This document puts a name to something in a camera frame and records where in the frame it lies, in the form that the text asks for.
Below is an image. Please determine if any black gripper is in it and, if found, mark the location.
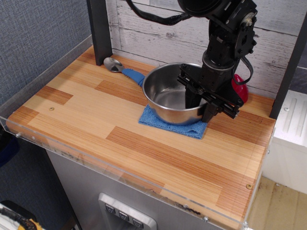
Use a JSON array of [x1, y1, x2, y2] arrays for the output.
[[177, 61, 244, 123]]

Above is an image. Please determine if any silver metal pot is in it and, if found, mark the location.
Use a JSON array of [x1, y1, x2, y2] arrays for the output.
[[142, 62, 207, 125]]

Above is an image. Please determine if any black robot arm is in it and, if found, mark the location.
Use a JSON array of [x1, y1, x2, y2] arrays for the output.
[[177, 0, 257, 123]]

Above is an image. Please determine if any blue folded cloth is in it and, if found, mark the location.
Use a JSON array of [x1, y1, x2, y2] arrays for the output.
[[139, 105, 207, 139]]

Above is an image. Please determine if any red cone-shaped toy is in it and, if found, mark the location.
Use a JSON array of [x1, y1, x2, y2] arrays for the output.
[[231, 74, 248, 103]]

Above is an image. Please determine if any white cabinet at right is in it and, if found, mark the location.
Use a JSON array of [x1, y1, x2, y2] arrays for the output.
[[262, 90, 307, 194]]

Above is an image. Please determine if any silver toy fridge cabinet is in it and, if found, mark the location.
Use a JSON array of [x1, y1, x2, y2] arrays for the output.
[[47, 151, 218, 230]]

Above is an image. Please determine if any grey dispenser button panel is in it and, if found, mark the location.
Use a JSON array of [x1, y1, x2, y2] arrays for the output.
[[98, 193, 157, 230]]

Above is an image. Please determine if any yellow black object bottom left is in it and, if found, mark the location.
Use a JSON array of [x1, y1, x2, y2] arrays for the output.
[[0, 207, 43, 230]]

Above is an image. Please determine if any dark right vertical post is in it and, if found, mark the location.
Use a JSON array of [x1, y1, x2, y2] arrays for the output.
[[269, 15, 307, 119]]

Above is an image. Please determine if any dark vertical post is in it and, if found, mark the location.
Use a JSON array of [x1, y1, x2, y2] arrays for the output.
[[86, 0, 113, 66], [269, 15, 307, 119]]

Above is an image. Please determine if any spoon with blue handle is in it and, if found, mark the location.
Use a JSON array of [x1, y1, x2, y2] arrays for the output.
[[103, 57, 145, 87]]

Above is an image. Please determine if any dark left vertical post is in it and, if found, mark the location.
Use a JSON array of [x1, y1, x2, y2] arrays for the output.
[[86, 0, 113, 66]]

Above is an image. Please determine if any clear acrylic guard rail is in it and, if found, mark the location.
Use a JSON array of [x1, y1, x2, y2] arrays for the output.
[[2, 38, 275, 230]]

